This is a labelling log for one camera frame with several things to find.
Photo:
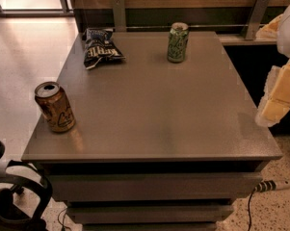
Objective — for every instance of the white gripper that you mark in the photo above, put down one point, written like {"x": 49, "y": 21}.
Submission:
{"x": 289, "y": 33}

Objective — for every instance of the green soda can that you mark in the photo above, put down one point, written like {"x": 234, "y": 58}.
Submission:
{"x": 178, "y": 38}

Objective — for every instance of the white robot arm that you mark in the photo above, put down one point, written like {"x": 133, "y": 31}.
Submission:
{"x": 283, "y": 35}

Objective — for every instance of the orange soda can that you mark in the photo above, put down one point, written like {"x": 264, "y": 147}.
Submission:
{"x": 54, "y": 106}

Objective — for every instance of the white power strip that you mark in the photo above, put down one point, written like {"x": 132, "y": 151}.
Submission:
{"x": 272, "y": 185}

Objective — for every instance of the grey drawer cabinet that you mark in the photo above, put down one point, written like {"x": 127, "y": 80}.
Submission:
{"x": 156, "y": 146}

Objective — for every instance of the blue kettle chips bag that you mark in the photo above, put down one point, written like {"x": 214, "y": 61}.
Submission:
{"x": 99, "y": 47}

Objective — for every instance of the right metal rail bracket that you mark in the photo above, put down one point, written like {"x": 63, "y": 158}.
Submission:
{"x": 256, "y": 14}

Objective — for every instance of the metal rail bracket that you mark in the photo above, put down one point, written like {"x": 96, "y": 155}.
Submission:
{"x": 256, "y": 14}
{"x": 118, "y": 7}

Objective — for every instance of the thin metal rail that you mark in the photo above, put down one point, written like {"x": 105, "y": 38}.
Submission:
{"x": 190, "y": 26}

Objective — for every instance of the left metal rail bracket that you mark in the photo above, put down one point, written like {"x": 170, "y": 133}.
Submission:
{"x": 118, "y": 7}

